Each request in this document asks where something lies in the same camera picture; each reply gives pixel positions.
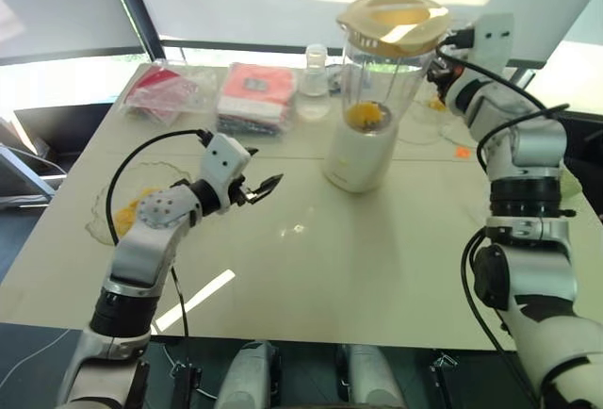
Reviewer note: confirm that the plastic bag with red items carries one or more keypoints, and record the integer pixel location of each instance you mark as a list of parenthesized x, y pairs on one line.
[(165, 93)]

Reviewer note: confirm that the small orange scrap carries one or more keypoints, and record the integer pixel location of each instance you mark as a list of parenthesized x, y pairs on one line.
[(463, 152)]

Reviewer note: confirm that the large scalloped glass bowl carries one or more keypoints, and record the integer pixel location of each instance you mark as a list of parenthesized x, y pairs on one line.
[(99, 211)]

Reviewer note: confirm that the small yellow food piece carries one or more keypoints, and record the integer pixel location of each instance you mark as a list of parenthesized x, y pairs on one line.
[(436, 104)]

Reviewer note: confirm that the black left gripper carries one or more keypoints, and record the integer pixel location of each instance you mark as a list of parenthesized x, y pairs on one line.
[(241, 194)]

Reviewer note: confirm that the small scalloped glass bowl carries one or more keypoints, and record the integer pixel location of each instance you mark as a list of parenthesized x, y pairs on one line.
[(426, 114)]

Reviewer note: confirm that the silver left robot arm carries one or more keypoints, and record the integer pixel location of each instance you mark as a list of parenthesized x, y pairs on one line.
[(146, 239)]

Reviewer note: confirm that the clear blender jar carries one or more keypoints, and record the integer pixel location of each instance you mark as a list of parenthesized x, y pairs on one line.
[(372, 79)]

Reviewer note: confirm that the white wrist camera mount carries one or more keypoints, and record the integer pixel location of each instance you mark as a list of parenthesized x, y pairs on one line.
[(492, 41), (223, 159)]

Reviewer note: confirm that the cream blender lid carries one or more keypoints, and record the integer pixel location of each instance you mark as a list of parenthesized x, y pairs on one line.
[(400, 39)]

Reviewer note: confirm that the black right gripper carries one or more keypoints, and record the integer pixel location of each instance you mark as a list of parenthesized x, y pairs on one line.
[(445, 76)]

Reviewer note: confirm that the silver rounded robot leg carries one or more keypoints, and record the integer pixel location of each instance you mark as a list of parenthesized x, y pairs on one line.
[(245, 376), (374, 376)]

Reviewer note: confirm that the clear glass conical flask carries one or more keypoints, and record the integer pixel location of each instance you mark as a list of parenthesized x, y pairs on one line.
[(313, 93)]

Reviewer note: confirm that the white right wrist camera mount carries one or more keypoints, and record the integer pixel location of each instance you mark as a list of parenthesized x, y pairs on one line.
[(492, 41)]

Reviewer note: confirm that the black metal clamp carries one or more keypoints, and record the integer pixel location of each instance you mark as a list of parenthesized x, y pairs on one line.
[(186, 383), (445, 381)]

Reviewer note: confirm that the cream blender base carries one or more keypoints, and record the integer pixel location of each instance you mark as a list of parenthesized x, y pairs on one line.
[(358, 159)]

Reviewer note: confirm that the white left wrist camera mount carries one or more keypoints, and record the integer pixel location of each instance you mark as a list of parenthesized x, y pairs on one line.
[(223, 159)]

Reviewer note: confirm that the plastic bag with pink cloth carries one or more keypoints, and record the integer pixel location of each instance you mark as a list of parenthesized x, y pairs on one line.
[(256, 98)]

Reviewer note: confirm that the dark window frame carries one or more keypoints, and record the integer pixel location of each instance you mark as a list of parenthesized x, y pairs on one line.
[(235, 44)]

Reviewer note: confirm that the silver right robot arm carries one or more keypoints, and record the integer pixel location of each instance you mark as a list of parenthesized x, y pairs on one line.
[(527, 258)]

